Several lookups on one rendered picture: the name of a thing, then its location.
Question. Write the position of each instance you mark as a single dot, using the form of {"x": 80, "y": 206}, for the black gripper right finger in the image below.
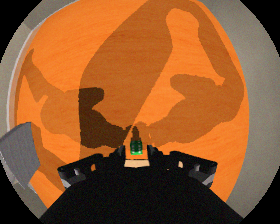
{"x": 202, "y": 169}

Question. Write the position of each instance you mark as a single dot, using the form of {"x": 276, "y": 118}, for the green die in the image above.
{"x": 136, "y": 148}

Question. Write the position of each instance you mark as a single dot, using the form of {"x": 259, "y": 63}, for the tan square mat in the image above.
{"x": 138, "y": 163}

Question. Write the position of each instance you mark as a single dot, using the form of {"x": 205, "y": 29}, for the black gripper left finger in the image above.
{"x": 81, "y": 169}

